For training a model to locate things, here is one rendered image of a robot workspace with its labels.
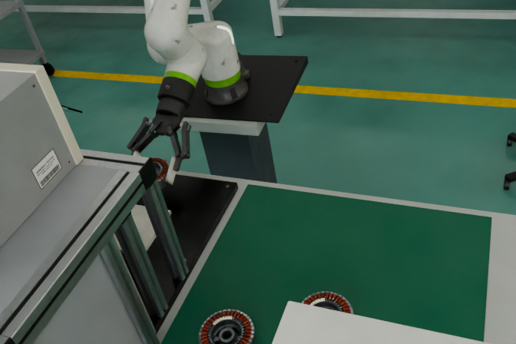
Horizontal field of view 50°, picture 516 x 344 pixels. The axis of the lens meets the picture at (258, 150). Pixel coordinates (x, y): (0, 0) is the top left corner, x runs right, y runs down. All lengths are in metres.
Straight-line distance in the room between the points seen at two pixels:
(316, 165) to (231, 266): 1.47
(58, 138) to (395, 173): 1.85
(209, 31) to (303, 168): 1.15
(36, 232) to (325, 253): 0.63
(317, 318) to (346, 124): 2.37
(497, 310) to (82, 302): 0.78
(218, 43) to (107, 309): 0.94
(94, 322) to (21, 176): 0.28
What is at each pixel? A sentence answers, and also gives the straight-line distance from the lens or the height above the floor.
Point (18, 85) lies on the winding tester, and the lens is 0.99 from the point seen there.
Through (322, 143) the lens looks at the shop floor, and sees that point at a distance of 2.83.
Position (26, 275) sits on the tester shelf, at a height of 1.11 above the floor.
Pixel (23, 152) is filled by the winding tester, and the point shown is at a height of 1.22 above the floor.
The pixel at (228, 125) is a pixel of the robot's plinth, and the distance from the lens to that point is 1.75.
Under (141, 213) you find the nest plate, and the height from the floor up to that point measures 0.78.
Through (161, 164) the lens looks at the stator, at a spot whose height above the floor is 0.85.
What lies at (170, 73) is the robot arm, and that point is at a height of 1.02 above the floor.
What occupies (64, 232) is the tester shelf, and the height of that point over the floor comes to 1.11.
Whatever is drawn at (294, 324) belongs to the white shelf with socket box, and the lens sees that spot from 0.63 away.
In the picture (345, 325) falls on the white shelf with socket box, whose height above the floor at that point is 1.20.
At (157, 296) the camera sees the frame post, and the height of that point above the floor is 0.83.
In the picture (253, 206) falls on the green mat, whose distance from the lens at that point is 1.43.
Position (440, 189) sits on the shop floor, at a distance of 2.57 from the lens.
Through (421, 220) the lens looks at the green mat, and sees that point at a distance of 1.37.
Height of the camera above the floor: 1.72
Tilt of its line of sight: 37 degrees down
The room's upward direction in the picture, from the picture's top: 11 degrees counter-clockwise
